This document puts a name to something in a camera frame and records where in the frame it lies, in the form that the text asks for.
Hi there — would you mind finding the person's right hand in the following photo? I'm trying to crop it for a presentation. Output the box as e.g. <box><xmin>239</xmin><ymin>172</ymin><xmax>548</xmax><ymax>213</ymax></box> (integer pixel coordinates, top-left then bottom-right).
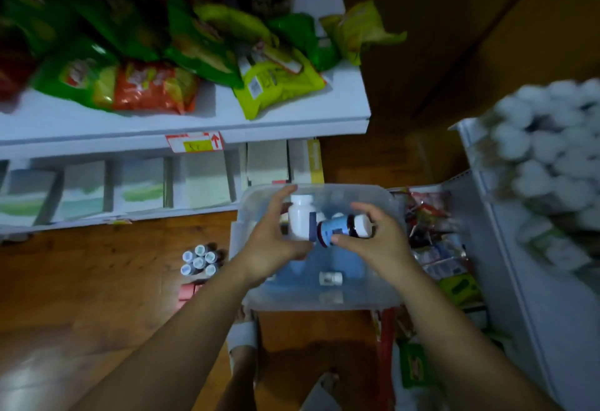
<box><xmin>330</xmin><ymin>202</ymin><xmax>418</xmax><ymax>285</ymax></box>

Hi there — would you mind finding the person's left hand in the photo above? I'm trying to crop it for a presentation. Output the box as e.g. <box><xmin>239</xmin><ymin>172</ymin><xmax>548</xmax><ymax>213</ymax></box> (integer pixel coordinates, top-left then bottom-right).
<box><xmin>236</xmin><ymin>184</ymin><xmax>315</xmax><ymax>287</ymax></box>

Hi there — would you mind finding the clear plastic bin of bottles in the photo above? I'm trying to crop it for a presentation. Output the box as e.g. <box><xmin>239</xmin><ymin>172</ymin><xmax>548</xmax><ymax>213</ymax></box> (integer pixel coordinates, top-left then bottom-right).
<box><xmin>228</xmin><ymin>183</ymin><xmax>408</xmax><ymax>312</ymax></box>

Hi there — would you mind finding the blue yellow label bottle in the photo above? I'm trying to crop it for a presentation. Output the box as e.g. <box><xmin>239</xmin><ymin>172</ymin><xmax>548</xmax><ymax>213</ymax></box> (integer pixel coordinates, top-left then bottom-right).
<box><xmin>286</xmin><ymin>194</ymin><xmax>327</xmax><ymax>242</ymax></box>

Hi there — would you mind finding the dark bottle light-blue label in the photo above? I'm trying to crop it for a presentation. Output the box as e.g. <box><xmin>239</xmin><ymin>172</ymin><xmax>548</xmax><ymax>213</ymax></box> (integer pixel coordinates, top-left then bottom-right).
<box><xmin>316</xmin><ymin>212</ymin><xmax>374</xmax><ymax>249</ymax></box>

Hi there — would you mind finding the white metal shelf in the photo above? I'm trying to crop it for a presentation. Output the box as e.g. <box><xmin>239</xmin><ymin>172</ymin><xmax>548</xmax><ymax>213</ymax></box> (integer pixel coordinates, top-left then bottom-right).
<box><xmin>0</xmin><ymin>0</ymin><xmax>371</xmax><ymax>238</ymax></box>
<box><xmin>449</xmin><ymin>77</ymin><xmax>600</xmax><ymax>411</ymax></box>

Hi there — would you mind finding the person's right forearm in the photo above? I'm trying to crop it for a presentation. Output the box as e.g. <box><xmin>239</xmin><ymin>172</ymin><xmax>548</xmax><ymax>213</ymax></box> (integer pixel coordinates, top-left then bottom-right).
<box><xmin>398</xmin><ymin>263</ymin><xmax>563</xmax><ymax>411</ymax></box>

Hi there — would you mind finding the person's left forearm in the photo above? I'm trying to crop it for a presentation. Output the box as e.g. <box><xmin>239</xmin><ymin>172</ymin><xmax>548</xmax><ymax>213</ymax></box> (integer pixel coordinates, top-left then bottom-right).
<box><xmin>70</xmin><ymin>260</ymin><xmax>263</xmax><ymax>411</ymax></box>

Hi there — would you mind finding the pack of small bottles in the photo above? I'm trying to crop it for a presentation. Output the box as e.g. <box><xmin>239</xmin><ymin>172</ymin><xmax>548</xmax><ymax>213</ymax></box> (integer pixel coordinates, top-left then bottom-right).
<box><xmin>180</xmin><ymin>244</ymin><xmax>220</xmax><ymax>278</ymax></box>

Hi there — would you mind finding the person's left leg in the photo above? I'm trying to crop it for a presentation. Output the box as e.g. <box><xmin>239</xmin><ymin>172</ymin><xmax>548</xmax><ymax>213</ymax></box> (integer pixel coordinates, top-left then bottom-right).
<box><xmin>217</xmin><ymin>305</ymin><xmax>261</xmax><ymax>411</ymax></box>

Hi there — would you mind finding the pile of mixed packets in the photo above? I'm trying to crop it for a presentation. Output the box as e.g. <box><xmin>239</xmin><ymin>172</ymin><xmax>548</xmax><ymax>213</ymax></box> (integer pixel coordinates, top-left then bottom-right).
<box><xmin>391</xmin><ymin>188</ymin><xmax>491</xmax><ymax>411</ymax></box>

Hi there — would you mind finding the white left slipper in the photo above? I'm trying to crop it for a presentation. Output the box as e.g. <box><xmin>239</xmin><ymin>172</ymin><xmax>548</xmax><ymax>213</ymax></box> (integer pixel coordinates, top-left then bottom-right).
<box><xmin>226</xmin><ymin>320</ymin><xmax>259</xmax><ymax>355</ymax></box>

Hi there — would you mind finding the white slipper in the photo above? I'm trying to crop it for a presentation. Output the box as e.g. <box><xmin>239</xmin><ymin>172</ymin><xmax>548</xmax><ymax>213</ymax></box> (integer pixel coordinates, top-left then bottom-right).
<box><xmin>299</xmin><ymin>373</ymin><xmax>343</xmax><ymax>411</ymax></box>
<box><xmin>226</xmin><ymin>320</ymin><xmax>259</xmax><ymax>355</ymax></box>

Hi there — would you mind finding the small red boxes pack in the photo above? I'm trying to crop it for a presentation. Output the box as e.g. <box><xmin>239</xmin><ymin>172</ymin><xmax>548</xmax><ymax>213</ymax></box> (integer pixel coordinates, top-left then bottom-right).
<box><xmin>177</xmin><ymin>282</ymin><xmax>207</xmax><ymax>311</ymax></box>

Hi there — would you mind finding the red yellow price tag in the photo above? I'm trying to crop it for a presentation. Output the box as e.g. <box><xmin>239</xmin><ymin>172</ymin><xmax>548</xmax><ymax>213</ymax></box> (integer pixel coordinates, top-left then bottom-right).
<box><xmin>165</xmin><ymin>131</ymin><xmax>225</xmax><ymax>154</ymax></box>

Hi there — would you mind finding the row of pale flat packs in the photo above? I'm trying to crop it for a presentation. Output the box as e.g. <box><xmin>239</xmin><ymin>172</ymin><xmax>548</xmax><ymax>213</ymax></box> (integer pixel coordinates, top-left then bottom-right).
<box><xmin>0</xmin><ymin>139</ymin><xmax>325</xmax><ymax>228</ymax></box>

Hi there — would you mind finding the white right slipper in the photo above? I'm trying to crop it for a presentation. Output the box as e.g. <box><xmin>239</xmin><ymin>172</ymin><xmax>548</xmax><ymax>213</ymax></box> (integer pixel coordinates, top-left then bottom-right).
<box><xmin>299</xmin><ymin>373</ymin><xmax>343</xmax><ymax>411</ymax></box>

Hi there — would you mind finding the stack of white heart-lid jars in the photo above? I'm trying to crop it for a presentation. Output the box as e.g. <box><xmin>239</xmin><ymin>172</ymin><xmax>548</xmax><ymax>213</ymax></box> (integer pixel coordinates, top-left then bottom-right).
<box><xmin>482</xmin><ymin>79</ymin><xmax>600</xmax><ymax>229</ymax></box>

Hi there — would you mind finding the pile of snack bags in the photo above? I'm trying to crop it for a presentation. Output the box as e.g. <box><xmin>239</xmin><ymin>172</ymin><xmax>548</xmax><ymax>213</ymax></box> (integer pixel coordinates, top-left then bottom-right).
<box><xmin>0</xmin><ymin>0</ymin><xmax>408</xmax><ymax>121</ymax></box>

